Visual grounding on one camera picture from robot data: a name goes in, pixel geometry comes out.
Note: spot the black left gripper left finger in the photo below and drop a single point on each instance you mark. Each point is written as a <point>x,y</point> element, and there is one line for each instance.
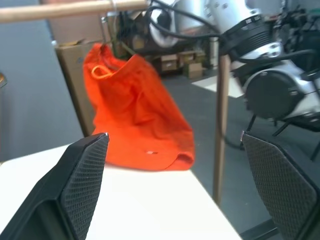
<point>75,190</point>

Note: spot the wooden rack upright post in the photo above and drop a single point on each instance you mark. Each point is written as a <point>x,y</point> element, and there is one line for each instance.
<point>221,125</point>

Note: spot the wooden rack horizontal bar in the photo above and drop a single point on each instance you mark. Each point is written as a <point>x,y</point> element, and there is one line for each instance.
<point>50,11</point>

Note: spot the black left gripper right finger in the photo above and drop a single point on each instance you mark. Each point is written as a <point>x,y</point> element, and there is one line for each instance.
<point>282,182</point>

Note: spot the orange shorts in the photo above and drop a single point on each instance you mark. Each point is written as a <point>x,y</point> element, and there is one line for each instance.
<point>130,112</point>

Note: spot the small cardboard box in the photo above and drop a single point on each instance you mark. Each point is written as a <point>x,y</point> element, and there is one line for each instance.
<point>193,70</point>
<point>168,63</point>

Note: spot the large brown cardboard box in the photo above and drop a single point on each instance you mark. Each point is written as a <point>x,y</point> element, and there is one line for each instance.
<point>72,75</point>

